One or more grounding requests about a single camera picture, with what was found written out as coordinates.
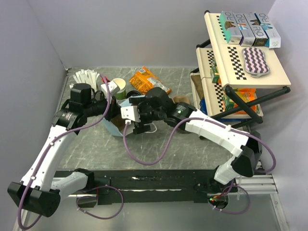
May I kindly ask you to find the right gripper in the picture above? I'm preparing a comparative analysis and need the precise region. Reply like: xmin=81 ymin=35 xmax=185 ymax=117
xmin=129 ymin=97 xmax=166 ymax=134

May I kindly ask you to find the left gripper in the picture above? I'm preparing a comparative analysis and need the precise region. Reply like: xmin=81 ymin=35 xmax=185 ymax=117
xmin=83 ymin=92 xmax=123 ymax=121

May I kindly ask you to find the blue white paper bag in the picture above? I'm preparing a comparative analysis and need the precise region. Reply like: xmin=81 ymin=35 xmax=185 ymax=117
xmin=102 ymin=95 xmax=145 ymax=137

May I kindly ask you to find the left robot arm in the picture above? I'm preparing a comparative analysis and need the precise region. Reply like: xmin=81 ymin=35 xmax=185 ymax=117
xmin=7 ymin=81 xmax=119 ymax=217

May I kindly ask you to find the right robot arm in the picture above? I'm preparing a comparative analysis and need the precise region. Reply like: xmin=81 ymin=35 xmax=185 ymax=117
xmin=119 ymin=87 xmax=260 ymax=192

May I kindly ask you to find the brown cardboard cup carrier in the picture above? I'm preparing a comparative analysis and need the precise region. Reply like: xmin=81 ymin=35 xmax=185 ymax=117
xmin=172 ymin=95 xmax=190 ymax=104

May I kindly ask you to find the stack of black cup lids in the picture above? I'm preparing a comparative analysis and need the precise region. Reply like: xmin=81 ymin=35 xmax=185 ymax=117
xmin=126 ymin=90 xmax=142 ymax=98

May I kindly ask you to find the orange snack bag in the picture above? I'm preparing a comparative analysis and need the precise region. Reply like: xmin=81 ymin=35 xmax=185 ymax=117
xmin=129 ymin=66 xmax=172 ymax=94

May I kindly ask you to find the stack of green paper cups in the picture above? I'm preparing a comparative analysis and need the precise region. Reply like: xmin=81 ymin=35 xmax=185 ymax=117
xmin=113 ymin=78 xmax=126 ymax=100

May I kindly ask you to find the white wrapped straws bundle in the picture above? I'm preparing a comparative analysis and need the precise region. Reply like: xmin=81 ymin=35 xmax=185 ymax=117
xmin=69 ymin=69 xmax=100 ymax=91

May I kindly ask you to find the blue Doritos chip bag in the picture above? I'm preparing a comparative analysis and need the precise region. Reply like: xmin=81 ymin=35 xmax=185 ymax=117
xmin=199 ymin=98 xmax=208 ymax=115

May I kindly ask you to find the brown snack bag on shelf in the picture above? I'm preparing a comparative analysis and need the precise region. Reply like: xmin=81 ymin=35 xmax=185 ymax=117
xmin=191 ymin=73 xmax=204 ymax=100

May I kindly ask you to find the green small box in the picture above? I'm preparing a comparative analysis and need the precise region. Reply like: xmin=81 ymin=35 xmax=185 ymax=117
xmin=210 ymin=66 xmax=220 ymax=83

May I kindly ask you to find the beige black shelf rack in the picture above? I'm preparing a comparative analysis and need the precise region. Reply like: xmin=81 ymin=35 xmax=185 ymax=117
xmin=191 ymin=11 xmax=291 ymax=128

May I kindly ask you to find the orange chip bag on shelf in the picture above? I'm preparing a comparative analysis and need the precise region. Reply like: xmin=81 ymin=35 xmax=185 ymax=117
xmin=223 ymin=88 xmax=256 ymax=111

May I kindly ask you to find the teal silver box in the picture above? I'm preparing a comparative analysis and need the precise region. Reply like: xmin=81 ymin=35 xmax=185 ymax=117
xmin=219 ymin=11 xmax=243 ymax=45

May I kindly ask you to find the pink black striped sponge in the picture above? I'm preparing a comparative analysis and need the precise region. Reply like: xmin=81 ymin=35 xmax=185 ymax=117
xmin=242 ymin=47 xmax=270 ymax=78

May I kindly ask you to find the silver blue box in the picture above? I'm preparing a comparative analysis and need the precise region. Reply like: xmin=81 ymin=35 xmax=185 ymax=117
xmin=233 ymin=13 xmax=256 ymax=47

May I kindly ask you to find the black silver box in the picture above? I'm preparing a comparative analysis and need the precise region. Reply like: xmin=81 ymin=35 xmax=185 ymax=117
xmin=244 ymin=13 xmax=268 ymax=47

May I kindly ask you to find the white blue box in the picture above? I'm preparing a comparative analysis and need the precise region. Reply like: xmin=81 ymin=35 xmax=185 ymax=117
xmin=255 ymin=12 xmax=281 ymax=49

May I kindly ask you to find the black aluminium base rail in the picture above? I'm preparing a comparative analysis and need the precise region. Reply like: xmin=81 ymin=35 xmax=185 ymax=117
xmin=51 ymin=169 xmax=279 ymax=205

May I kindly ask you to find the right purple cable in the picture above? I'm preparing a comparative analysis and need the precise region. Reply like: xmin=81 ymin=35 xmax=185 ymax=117
xmin=122 ymin=117 xmax=277 ymax=215

